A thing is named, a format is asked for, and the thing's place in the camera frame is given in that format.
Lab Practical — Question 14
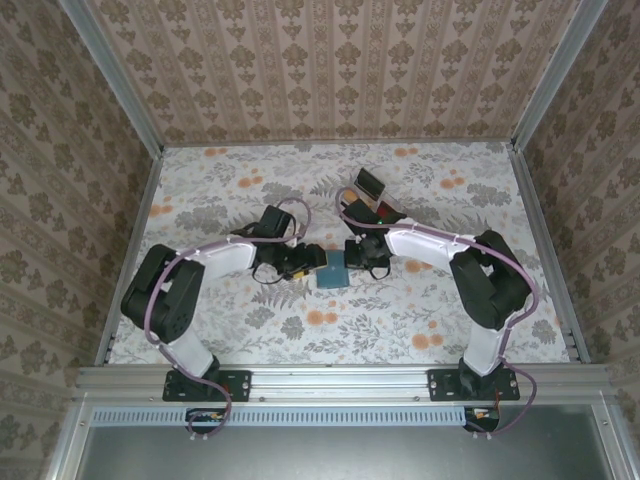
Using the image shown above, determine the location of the plain black card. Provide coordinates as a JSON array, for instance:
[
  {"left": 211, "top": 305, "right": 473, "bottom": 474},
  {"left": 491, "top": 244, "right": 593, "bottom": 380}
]
[{"left": 356, "top": 168, "right": 387, "bottom": 197}]

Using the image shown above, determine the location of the black wiring port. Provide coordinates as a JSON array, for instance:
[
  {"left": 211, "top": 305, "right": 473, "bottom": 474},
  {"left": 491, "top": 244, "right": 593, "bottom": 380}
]
[
  {"left": 462, "top": 405, "right": 502, "bottom": 434},
  {"left": 184, "top": 407, "right": 227, "bottom": 435}
]

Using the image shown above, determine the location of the slanted aluminium post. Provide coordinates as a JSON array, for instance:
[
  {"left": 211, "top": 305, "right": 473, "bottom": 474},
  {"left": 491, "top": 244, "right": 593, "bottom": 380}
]
[
  {"left": 509, "top": 0, "right": 611, "bottom": 151},
  {"left": 58, "top": 0, "right": 166, "bottom": 156}
]

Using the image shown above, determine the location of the grey metal panel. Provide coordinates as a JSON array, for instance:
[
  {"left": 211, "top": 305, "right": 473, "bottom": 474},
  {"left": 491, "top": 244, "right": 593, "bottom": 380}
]
[{"left": 74, "top": 404, "right": 614, "bottom": 480}]

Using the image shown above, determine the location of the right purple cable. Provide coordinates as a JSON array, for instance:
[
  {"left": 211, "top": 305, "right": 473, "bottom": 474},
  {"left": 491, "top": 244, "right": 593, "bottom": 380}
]
[{"left": 333, "top": 185, "right": 544, "bottom": 442}]

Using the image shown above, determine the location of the red card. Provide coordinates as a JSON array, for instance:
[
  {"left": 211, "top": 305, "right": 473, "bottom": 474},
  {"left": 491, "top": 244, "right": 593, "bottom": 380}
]
[{"left": 377, "top": 199, "right": 409, "bottom": 225}]

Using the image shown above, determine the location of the clear plastic card tray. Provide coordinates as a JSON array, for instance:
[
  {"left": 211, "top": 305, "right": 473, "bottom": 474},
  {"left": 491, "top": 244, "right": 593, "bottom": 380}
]
[{"left": 342, "top": 167, "right": 411, "bottom": 226}]

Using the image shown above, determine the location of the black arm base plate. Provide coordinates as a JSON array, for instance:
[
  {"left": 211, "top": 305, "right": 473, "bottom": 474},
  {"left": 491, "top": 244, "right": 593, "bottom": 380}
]
[
  {"left": 428, "top": 368, "right": 521, "bottom": 403},
  {"left": 162, "top": 368, "right": 253, "bottom": 403}
]

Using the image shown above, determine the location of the slotted white cable duct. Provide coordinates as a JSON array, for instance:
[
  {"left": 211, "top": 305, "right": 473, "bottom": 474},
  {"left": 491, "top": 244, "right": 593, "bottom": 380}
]
[{"left": 92, "top": 405, "right": 469, "bottom": 428}]

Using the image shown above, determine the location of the purple cable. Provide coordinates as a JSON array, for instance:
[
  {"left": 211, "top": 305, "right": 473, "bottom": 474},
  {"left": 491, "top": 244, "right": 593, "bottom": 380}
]
[
  {"left": 143, "top": 196, "right": 314, "bottom": 442},
  {"left": 333, "top": 185, "right": 544, "bottom": 442}
]

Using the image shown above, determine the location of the aluminium side rail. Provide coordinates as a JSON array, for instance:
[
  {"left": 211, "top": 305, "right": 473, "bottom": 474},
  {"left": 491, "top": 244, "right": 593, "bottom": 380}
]
[
  {"left": 507, "top": 142, "right": 591, "bottom": 366},
  {"left": 94, "top": 147, "right": 166, "bottom": 369}
]

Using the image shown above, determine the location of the floral table cover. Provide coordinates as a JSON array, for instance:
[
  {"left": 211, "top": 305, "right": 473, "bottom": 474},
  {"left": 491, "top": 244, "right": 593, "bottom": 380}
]
[{"left": 107, "top": 142, "right": 574, "bottom": 366}]

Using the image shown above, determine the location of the left black wire loop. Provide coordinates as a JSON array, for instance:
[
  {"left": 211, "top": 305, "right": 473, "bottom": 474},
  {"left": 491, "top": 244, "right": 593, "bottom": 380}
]
[{"left": 249, "top": 262, "right": 286, "bottom": 286}]

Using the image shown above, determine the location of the blue card holder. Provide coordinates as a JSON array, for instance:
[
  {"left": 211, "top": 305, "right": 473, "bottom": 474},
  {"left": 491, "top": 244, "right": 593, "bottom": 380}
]
[{"left": 314, "top": 249, "right": 351, "bottom": 290}]

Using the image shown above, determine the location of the long aluminium base rail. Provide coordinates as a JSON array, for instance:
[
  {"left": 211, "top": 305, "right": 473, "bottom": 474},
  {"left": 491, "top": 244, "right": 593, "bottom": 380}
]
[{"left": 74, "top": 364, "right": 614, "bottom": 401}]

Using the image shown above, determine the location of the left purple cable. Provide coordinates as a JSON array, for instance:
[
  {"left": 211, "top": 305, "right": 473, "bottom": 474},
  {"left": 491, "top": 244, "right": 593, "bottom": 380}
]
[{"left": 143, "top": 196, "right": 314, "bottom": 442}]

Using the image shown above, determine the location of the gold striped card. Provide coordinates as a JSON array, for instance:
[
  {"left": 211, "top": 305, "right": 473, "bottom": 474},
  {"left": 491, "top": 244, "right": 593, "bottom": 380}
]
[{"left": 342, "top": 187, "right": 374, "bottom": 209}]

